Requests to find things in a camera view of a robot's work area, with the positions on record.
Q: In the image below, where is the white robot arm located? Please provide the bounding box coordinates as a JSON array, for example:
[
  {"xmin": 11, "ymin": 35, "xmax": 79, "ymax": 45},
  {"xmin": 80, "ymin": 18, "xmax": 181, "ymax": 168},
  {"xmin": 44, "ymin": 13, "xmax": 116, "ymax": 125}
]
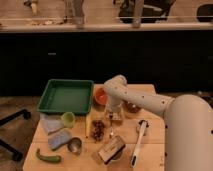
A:
[{"xmin": 104, "ymin": 75, "xmax": 213, "ymax": 171}]

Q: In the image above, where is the green plastic tray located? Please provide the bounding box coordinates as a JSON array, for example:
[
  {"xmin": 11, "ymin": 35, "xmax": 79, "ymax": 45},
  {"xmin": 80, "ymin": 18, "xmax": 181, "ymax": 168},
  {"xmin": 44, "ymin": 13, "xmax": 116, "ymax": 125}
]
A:
[{"xmin": 37, "ymin": 79, "xmax": 94, "ymax": 116}]

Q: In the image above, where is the dark purple bowl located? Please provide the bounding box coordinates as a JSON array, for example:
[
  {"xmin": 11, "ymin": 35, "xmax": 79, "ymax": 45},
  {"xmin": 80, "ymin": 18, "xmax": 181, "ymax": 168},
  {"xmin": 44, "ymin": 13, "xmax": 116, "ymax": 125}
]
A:
[{"xmin": 124, "ymin": 101, "xmax": 141, "ymax": 113}]

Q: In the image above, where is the brown dried food pile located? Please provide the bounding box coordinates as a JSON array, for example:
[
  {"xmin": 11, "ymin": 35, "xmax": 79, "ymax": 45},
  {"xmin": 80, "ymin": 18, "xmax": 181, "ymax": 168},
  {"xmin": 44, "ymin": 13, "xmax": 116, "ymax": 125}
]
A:
[{"xmin": 91, "ymin": 120, "xmax": 105, "ymax": 141}]

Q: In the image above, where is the orange bowl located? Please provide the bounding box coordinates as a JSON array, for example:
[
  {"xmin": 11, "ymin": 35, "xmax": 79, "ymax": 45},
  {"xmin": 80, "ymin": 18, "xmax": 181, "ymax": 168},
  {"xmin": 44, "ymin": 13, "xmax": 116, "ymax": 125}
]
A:
[{"xmin": 94, "ymin": 87, "xmax": 107, "ymax": 106}]

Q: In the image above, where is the yellow stick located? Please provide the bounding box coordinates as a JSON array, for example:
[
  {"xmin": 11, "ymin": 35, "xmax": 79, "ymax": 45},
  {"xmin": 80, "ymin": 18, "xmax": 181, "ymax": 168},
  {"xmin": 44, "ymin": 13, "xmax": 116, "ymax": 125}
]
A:
[{"xmin": 85, "ymin": 114, "xmax": 91, "ymax": 138}]

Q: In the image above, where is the wooden block brush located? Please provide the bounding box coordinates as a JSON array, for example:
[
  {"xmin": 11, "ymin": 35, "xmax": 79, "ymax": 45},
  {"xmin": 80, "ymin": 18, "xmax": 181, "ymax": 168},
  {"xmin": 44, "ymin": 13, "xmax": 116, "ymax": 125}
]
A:
[{"xmin": 98, "ymin": 136, "xmax": 126, "ymax": 164}]

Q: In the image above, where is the small green cup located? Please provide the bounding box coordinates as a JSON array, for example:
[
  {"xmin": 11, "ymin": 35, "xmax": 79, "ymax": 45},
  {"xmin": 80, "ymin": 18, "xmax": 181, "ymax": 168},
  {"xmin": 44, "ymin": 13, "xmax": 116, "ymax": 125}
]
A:
[{"xmin": 61, "ymin": 112, "xmax": 75, "ymax": 128}]

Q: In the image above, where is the small metal cup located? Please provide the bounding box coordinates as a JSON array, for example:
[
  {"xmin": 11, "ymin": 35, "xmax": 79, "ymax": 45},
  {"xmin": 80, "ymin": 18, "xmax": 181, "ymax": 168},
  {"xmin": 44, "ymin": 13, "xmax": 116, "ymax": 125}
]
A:
[{"xmin": 67, "ymin": 137, "xmax": 82, "ymax": 155}]

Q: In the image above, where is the wooden table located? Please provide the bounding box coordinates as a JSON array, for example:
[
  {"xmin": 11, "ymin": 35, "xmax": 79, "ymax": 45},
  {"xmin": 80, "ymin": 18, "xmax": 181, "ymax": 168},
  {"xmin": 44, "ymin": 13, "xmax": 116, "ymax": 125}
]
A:
[{"xmin": 22, "ymin": 83, "xmax": 168, "ymax": 171}]

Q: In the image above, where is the grey cloth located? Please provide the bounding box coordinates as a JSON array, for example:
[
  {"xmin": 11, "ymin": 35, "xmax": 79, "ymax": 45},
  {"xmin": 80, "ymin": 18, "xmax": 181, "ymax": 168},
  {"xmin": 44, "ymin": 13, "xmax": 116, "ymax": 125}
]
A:
[{"xmin": 40, "ymin": 114, "xmax": 63, "ymax": 135}]

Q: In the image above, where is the blue sponge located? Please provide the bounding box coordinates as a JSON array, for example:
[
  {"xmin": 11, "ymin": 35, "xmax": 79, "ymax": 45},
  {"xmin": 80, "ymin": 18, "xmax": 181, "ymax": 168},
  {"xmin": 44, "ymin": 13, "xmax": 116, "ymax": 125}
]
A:
[{"xmin": 48, "ymin": 130, "xmax": 71, "ymax": 151}]

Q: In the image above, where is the white handled brush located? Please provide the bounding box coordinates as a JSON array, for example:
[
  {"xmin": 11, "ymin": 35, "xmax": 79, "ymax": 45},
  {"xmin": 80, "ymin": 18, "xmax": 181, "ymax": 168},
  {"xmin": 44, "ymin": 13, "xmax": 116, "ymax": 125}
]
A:
[{"xmin": 130, "ymin": 120, "xmax": 148, "ymax": 168}]

